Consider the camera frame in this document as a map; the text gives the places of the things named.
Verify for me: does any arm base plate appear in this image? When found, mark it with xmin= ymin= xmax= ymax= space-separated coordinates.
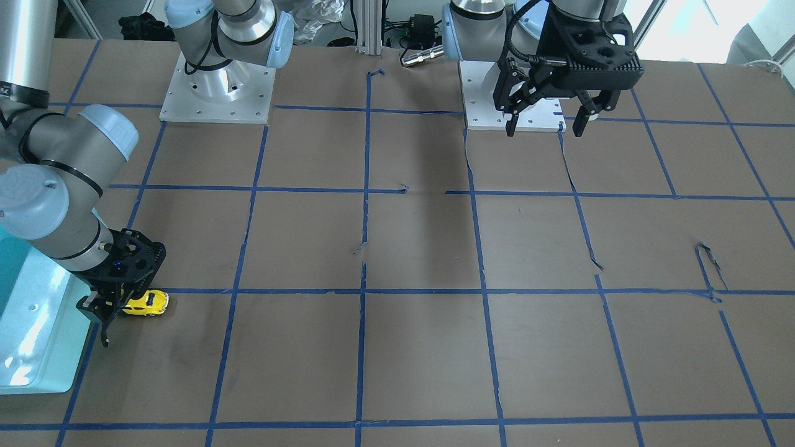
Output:
xmin=458 ymin=62 xmax=567 ymax=132
xmin=159 ymin=54 xmax=276 ymax=124

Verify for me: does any aluminium frame post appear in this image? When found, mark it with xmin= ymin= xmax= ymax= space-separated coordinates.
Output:
xmin=350 ymin=1 xmax=386 ymax=56

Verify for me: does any turquoise plastic bin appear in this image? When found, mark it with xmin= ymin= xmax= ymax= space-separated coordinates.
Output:
xmin=1 ymin=230 xmax=90 ymax=395

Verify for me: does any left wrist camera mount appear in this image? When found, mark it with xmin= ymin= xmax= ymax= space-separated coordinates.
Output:
xmin=536 ymin=6 xmax=644 ymax=90

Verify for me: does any silver metal connector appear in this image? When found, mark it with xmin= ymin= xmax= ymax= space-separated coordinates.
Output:
xmin=400 ymin=45 xmax=445 ymax=68

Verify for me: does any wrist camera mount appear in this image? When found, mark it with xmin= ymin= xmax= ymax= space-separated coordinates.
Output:
xmin=76 ymin=227 xmax=166 ymax=297
xmin=536 ymin=6 xmax=644 ymax=90

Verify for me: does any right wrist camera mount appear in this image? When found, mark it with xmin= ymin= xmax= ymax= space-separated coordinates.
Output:
xmin=76 ymin=227 xmax=166 ymax=297

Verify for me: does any yellow toy beetle car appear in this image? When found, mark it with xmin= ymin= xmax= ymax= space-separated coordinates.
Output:
xmin=122 ymin=289 xmax=170 ymax=316

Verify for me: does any black power adapter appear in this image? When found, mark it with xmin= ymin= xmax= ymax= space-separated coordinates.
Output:
xmin=406 ymin=14 xmax=435 ymax=49

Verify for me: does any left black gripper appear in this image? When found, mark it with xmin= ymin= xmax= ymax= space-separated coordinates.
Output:
xmin=494 ymin=59 xmax=622 ymax=138

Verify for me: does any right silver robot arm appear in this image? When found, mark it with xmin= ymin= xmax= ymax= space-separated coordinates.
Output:
xmin=2 ymin=1 xmax=295 ymax=346

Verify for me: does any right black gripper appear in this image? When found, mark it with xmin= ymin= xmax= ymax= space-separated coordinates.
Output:
xmin=76 ymin=276 xmax=134 ymax=347

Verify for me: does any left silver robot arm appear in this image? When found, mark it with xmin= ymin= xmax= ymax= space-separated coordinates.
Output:
xmin=441 ymin=1 xmax=644 ymax=136

